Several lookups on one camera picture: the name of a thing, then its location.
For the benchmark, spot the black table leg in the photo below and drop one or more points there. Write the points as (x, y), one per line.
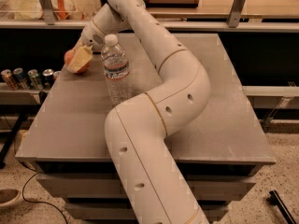
(6, 146)

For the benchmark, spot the right metal bracket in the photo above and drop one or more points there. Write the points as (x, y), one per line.
(235, 13)

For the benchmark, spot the left metal bracket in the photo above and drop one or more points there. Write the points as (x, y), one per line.
(48, 12)

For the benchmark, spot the red drink can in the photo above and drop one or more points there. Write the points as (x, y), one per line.
(56, 74)

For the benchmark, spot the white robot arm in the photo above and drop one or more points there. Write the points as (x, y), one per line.
(135, 129)

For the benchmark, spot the shoe tip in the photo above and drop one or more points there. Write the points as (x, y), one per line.
(8, 197)

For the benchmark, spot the black bar on floor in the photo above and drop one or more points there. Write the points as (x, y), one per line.
(277, 201)

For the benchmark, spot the upper grey drawer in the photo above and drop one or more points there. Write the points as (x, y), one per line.
(204, 188)

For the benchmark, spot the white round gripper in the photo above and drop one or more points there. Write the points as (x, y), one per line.
(91, 36)

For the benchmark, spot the clear plastic water bottle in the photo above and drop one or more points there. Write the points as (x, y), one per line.
(116, 70)

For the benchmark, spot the dark drink can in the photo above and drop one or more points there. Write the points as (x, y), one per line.
(48, 77)

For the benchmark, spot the orange white bag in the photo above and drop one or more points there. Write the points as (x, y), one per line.
(64, 10)

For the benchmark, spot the metal bracket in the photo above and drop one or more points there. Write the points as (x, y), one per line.
(235, 13)
(48, 12)

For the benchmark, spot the red apple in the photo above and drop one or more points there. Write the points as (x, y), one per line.
(69, 57)

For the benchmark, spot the green drink can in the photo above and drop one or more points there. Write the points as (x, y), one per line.
(35, 79)

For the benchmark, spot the grey drawer cabinet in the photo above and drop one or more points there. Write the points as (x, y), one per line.
(68, 133)

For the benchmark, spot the lower grey drawer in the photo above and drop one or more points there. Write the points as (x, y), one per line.
(121, 212)

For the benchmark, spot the grey drawer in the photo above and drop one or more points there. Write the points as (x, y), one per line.
(121, 212)
(204, 188)

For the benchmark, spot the orange drink can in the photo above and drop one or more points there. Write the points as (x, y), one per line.
(8, 77)

